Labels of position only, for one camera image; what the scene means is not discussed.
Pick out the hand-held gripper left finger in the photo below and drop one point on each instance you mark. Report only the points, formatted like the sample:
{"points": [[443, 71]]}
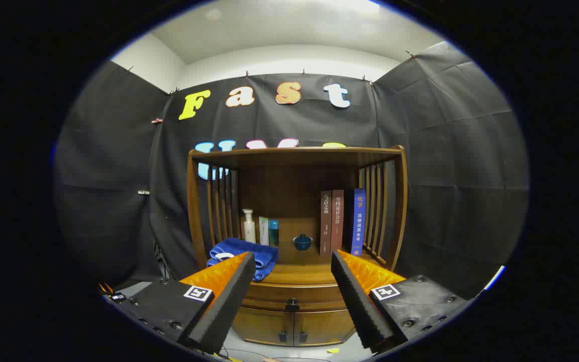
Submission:
{"points": [[229, 301]]}

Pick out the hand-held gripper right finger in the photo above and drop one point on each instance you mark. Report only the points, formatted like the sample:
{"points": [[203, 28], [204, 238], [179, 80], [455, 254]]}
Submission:
{"points": [[357, 301]]}

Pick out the wooden drawer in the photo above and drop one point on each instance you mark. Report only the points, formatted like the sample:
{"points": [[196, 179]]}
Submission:
{"points": [[309, 294]]}

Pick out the wooden cabinet door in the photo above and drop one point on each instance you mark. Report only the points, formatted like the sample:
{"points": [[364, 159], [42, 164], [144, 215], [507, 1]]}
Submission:
{"points": [[322, 327], [262, 327]]}

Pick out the wooden countertop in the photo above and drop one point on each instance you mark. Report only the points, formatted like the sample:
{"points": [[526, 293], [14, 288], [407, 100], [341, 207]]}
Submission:
{"points": [[299, 269]]}

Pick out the wooden cabinet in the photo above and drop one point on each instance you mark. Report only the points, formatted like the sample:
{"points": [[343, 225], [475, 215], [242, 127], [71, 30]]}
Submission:
{"points": [[279, 186]]}

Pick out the blue folded towel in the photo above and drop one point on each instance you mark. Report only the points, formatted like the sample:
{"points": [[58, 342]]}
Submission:
{"points": [[249, 249]]}

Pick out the white pump bottle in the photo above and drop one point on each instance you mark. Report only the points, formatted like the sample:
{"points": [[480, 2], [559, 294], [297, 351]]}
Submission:
{"points": [[249, 231]]}

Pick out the white green tube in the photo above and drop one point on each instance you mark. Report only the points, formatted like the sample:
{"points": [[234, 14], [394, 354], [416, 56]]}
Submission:
{"points": [[263, 231]]}

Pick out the blue lidded teacup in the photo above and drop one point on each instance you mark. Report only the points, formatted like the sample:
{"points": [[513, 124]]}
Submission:
{"points": [[302, 243]]}

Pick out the blue book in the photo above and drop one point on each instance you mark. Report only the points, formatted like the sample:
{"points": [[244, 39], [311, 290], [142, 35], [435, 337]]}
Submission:
{"points": [[359, 221]]}

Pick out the teal capped bottle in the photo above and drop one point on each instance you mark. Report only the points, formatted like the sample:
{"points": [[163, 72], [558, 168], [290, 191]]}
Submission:
{"points": [[273, 234]]}

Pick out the dark brown book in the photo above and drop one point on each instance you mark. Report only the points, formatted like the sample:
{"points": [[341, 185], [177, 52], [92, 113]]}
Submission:
{"points": [[325, 226]]}

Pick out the reddish brown book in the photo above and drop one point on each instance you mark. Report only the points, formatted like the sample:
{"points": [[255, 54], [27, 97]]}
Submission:
{"points": [[338, 221]]}

